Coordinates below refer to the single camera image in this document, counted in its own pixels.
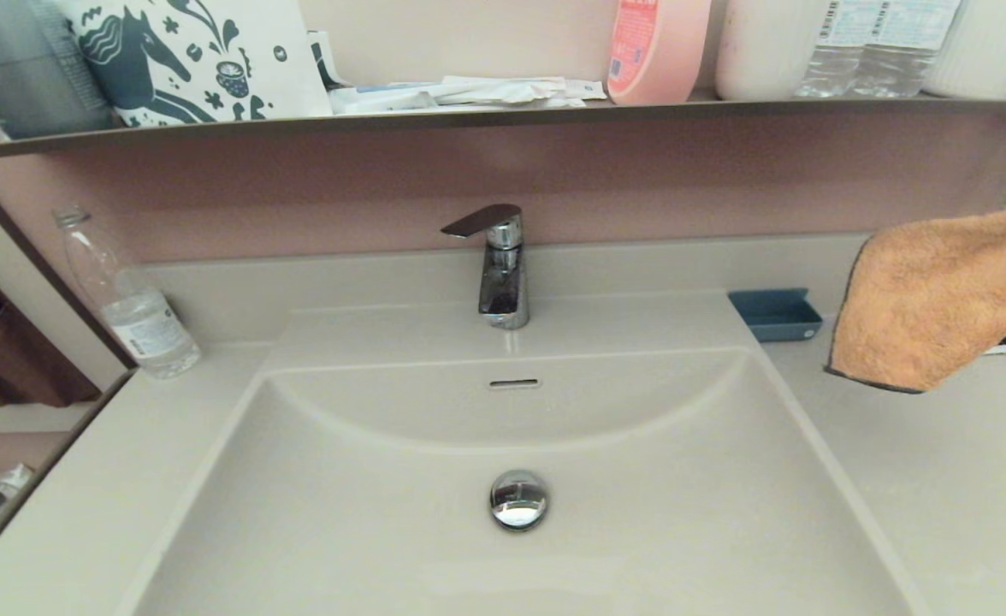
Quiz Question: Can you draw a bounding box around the chrome sink faucet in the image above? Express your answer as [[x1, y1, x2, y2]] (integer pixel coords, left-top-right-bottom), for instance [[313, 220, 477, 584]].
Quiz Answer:
[[440, 204, 531, 331]]

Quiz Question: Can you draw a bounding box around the orange microfiber cloth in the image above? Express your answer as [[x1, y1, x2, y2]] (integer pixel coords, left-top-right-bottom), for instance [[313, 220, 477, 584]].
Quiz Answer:
[[824, 201, 1006, 394]]

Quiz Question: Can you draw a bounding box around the beige sink basin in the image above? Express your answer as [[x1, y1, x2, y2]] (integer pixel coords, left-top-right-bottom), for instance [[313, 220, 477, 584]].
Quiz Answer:
[[118, 346, 932, 616]]

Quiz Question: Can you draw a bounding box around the chrome drain stopper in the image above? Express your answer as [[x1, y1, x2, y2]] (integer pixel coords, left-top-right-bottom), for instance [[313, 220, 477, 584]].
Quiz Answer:
[[489, 468, 549, 531]]

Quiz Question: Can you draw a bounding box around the pile of white sachets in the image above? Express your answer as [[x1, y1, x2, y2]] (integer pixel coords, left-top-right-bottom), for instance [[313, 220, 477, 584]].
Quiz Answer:
[[330, 75, 608, 116]]

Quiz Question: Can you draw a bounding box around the blue soap dish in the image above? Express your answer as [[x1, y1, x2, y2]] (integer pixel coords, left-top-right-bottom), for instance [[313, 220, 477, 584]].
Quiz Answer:
[[727, 288, 824, 344]]

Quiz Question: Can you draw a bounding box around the pink lotion bottle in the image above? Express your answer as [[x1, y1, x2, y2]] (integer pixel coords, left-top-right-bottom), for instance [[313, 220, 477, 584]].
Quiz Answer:
[[606, 0, 713, 107]]

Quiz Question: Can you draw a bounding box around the white bag with horse print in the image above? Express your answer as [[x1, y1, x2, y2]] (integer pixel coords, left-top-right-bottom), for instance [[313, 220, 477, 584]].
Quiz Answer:
[[56, 0, 334, 129]]

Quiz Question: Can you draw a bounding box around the clear bottle without cap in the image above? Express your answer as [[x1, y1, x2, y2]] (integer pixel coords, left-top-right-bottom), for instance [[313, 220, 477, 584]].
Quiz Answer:
[[52, 205, 202, 380]]

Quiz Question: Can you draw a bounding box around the white ceramic container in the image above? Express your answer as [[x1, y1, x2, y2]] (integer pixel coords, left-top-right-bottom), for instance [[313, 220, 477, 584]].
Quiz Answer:
[[713, 0, 829, 102]]

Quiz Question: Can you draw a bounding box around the clear labelled water bottle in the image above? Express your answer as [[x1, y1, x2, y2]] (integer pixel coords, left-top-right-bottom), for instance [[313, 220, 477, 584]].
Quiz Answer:
[[794, 0, 876, 99], [851, 0, 959, 98]]

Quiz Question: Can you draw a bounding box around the brown hanging towel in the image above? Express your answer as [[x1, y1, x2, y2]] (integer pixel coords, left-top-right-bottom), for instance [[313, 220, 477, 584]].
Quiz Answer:
[[0, 248, 104, 408]]

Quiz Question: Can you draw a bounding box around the grey container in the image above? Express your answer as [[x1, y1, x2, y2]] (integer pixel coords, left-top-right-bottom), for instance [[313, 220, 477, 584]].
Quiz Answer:
[[0, 0, 117, 142]]

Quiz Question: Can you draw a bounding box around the white ribbed mug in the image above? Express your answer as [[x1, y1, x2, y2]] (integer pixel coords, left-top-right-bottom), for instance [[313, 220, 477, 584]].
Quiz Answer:
[[922, 0, 1006, 100]]

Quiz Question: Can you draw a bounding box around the brown wall shelf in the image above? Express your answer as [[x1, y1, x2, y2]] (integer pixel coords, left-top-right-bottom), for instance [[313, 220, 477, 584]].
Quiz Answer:
[[0, 94, 1006, 165]]

